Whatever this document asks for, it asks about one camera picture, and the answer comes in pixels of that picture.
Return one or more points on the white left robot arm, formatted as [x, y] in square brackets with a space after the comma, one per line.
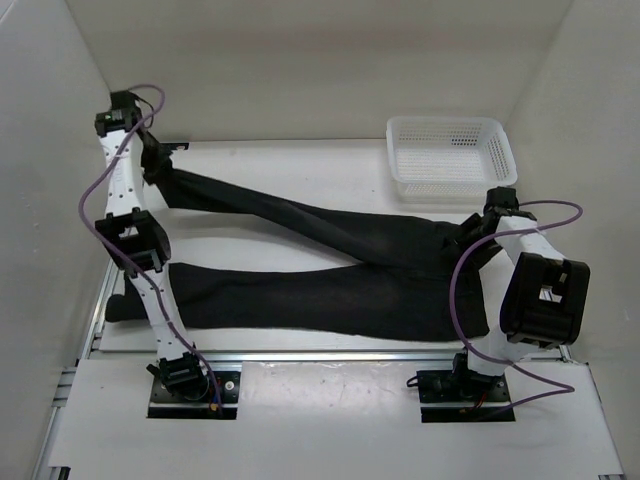
[141, 247]

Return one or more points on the aluminium rail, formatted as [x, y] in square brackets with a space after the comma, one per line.
[92, 334]
[442, 355]

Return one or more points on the black corner bracket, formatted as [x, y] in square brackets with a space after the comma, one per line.
[178, 146]

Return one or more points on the aluminium left side rail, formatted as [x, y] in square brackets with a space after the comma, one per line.
[92, 334]

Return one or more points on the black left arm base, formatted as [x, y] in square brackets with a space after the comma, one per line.
[198, 402]

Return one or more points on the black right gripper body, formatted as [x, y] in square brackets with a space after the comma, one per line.
[483, 253]

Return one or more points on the aluminium front rail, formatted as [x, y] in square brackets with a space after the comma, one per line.
[442, 355]

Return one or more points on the white front cover board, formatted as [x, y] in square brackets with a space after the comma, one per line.
[322, 421]

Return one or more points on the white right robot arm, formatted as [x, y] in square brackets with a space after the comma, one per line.
[544, 302]

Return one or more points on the white perforated plastic basket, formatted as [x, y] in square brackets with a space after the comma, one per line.
[433, 158]

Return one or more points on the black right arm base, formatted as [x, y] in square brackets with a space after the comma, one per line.
[460, 395]

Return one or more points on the black trousers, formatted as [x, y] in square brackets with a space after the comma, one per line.
[396, 289]

